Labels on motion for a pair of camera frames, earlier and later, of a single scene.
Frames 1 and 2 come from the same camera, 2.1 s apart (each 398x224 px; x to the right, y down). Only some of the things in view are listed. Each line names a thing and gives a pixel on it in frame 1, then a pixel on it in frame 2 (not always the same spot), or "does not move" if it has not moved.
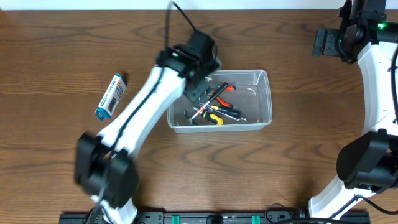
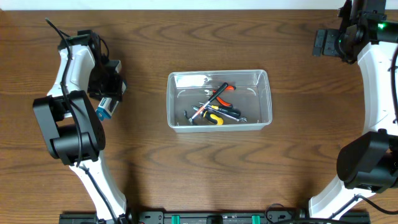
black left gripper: [203, 88] to [114, 91]
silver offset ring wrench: [242, 119] does not move
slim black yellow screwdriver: [228, 111] does not move
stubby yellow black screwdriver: [210, 116] does not move
